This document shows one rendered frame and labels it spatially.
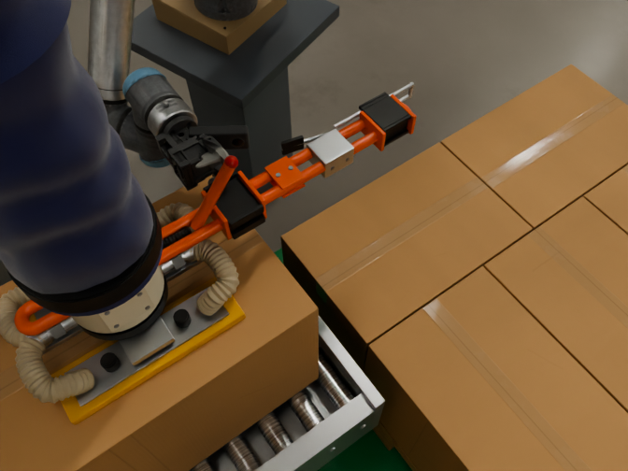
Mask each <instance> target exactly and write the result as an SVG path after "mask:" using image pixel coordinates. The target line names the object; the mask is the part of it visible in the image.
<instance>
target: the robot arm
mask: <svg viewBox="0 0 628 471"><path fill-rule="evenodd" d="M257 3H258V0H194V4H195V6H196V8H197V9H198V10H199V11H200V12H201V13H202V14H203V15H205V16H207V17H209V18H210V19H214V20H218V21H235V20H239V19H242V18H245V17H247V16H249V15H250V13H252V12H253V11H254V9H255V8H256V7H257ZM134 11H135V0H91V2H90V23H89V45H88V66H87V72H88V73H89V74H90V76H91V77H92V78H93V80H94V81H95V83H96V85H97V86H98V89H99V92H100V93H101V96H102V99H103V102H104V104H105V107H106V111H107V117H108V122H109V124H110V125H111V126H112V127H113V128H114V129H115V131H116V132H117V133H118V134H119V136H120V138H121V141H122V144H123V146H124V147H125V148H126V149H128V150H132V151H135V152H137V153H139V158H140V160H141V161H142V162H143V163H144V164H145V165H147V166H150V167H156V168H158V167H165V166H168V165H170V164H171V165H172V167H173V168H174V172H175V174H176V175H177V177H178V178H179V180H180V181H181V183H182V184H183V185H184V187H185V188H186V189H187V191H188V190H190V189H192V188H194V187H196V186H198V184H197V183H199V182H201V181H203V180H205V179H206V178H207V177H209V176H211V175H212V177H213V178H210V179H209V181H208V183H207V184H208V185H209V184H211V183H213V181H214V179H215V177H216V176H217V174H218V173H219V171H220V169H221V166H222V164H223V163H224V160H225V158H226V157H227V156H229V154H228V153H227V151H226V150H241V149H248V148H249V146H250V138H249V129H248V126H247V125H230V126H197V123H198V120H197V117H196V116H195V114H194V113H193V111H192V110H191V109H190V108H189V106H188V105H187V104H186V103H185V102H184V101H183V99H182V98H181V97H180V96H179V94H178V93H177V92H176V91H175V89H174V88H173V87H172V86H171V84H170V83H169V82H168V81H167V80H166V77H165V76H164V75H163V74H161V73H160V71H158V70H157V69H155V68H152V67H143V68H139V69H137V70H136V71H134V72H132V73H131V74H130V75H129V68H130V57H131V46H132V33H133V22H134ZM128 102H129V103H130V105H131V106H130V107H129V106H128V105H127V104H128ZM184 182H185V183H184Z"/></svg>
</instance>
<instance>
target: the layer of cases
mask: <svg viewBox="0 0 628 471"><path fill-rule="evenodd" d="M281 246H282V255H283V263H284V266H285V267H286V268H287V269H288V271H289V272H290V273H291V274H292V276H293V277H294V278H295V280H296V281H297V282H298V283H299V285H300V286H301V287H302V288H303V290H304V291H305V292H306V293H307V295H308V296H309V297H310V299H311V300H312V301H313V302H314V304H315V305H316V306H317V307H318V309H319V316H320V317H321V319H322V320H323V321H324V322H325V324H326V325H327V326H328V328H329V329H330V330H331V331H332V333H333V334H334V335H335V337H336V338H337V339H338V341H339V342H340V343H341V345H342V346H343V347H344V348H345V350H346V351H347V352H348V354H349V355H350V356H351V358H352V359H353V360H354V362H355V363H356V364H357V365H358V366H359V367H360V368H361V370H362V371H363V372H364V374H365V375H366V376H367V378H368V379H369V380H370V381H371V383H372V384H373V385H374V387H375V388H376V389H377V390H378V392H379V393H380V395H381V396H382V397H383V398H384V400H385V404H384V407H383V410H382V413H381V416H380V419H379V420H380V421H381V423H382V424H383V425H384V427H385V428H386V429H387V431H388V432H389V433H390V435H391V436H392V438H393V439H394V440H395V441H396V443H397V444H398V445H399V447H400V448H401V449H402V451H403V452H404V453H405V455H406V456H407V458H408V459H409V460H410V461H411V462H412V463H413V464H414V466H415V467H416V468H417V470H418V471H628V106H627V105H626V104H625V103H623V102H622V101H621V100H620V99H619V98H618V97H616V96H615V95H613V94H612V93H610V92H609V91H608V90H606V89H605V88H604V87H602V86H601V85H600V84H598V83H597V82H595V81H594V80H593V79H591V78H590V77H588V76H587V75H586V74H584V73H583V72H581V71H580V70H579V69H577V68H576V67H575V66H573V65H572V64H570V65H569V66H567V67H565V68H564V69H562V70H560V71H558V72H557V73H555V74H553V75H552V76H550V77H548V78H546V79H544V80H543V81H541V82H539V83H538V84H536V85H535V86H534V87H532V88H530V89H528V90H527V91H525V92H523V93H521V94H519V95H518V96H516V97H514V98H513V99H511V100H509V101H508V102H506V103H504V104H503V105H502V106H500V107H498V108H496V109H494V110H493V111H491V112H489V113H488V114H486V115H484V116H483V117H481V118H479V119H478V120H476V121H473V122H472V123H470V124H468V125H467V126H465V127H464V128H463V129H461V130H459V131H458V132H456V133H454V134H453V135H451V136H449V137H447V138H445V139H443V140H442V141H441V142H440V143H439V142H438V143H437V144H435V145H433V146H432V147H431V148H429V149H428V150H425V151H424V152H422V153H420V154H418V155H417V156H415V157H413V158H412V159H410V160H408V161H407V162H405V163H403V164H401V165H399V166H398V167H396V168H395V169H394V170H392V171H390V172H388V173H387V174H385V175H383V176H382V177H380V178H378V179H376V180H374V181H373V182H371V183H369V184H368V185H366V186H364V187H362V189H360V190H358V191H357V192H355V193H353V194H351V195H349V196H348V197H346V198H344V199H343V200H341V201H339V202H338V203H336V204H334V205H332V206H331V207H328V208H327V209H325V210H324V211H323V212H321V213H319V214H318V215H316V216H314V217H313V218H311V219H309V220H307V221H305V222H303V223H302V224H300V225H298V226H297V227H295V228H293V229H292V230H291V231H289V232H288V233H286V234H284V235H282V236H281Z"/></svg>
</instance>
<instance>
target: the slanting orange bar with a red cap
mask: <svg viewBox="0 0 628 471"><path fill-rule="evenodd" d="M237 166H238V160H237V158H236V157H235V156H233V155H229V156H227V157H226V158H225V160H224V163H223V164H222V166H221V169H220V171H219V173H218V174H217V176H216V177H215V179H214V181H213V183H212V185H211V186H210V188H209V190H208V192H207V195H206V196H205V198H204V200H203V202H202V204H201V206H200V207H199V208H198V210H197V212H196V214H195V216H194V218H193V220H192V222H191V227H192V228H193V229H194V230H195V231H196V230H198V229H200V228H202V227H203V226H204V224H205V223H206V221H207V218H208V216H209V215H210V213H211V211H212V209H213V208H214V207H215V205H216V203H217V201H218V199H219V198H220V196H221V193H222V192H223V190H224V188H225V186H226V184H227V183H228V181H229V179H230V177H231V176H232V175H233V173H234V171H235V169H236V168H237Z"/></svg>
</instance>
